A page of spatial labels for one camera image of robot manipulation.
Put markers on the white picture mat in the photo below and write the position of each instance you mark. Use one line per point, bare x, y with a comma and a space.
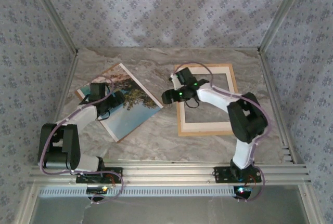
203, 126

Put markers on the light wooden picture frame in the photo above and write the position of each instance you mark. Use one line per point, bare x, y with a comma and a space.
203, 133

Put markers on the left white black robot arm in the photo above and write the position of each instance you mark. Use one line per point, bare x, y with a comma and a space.
59, 146

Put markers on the black controller board with LED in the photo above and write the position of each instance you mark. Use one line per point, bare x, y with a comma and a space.
242, 194
95, 190

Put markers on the grey metal panel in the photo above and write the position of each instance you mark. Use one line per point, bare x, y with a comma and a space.
169, 211

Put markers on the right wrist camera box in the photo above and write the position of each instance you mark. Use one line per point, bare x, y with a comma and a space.
174, 85

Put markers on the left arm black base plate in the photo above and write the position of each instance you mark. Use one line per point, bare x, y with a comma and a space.
118, 171

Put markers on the long aluminium mounting rail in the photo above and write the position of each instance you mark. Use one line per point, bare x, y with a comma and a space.
169, 173

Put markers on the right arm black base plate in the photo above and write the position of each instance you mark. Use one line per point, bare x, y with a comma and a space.
221, 174

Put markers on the aluminium corner post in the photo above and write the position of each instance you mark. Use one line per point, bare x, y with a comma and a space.
53, 13
281, 13

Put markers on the aluminium frame leg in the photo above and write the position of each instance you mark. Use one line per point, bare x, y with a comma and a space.
26, 205
310, 205

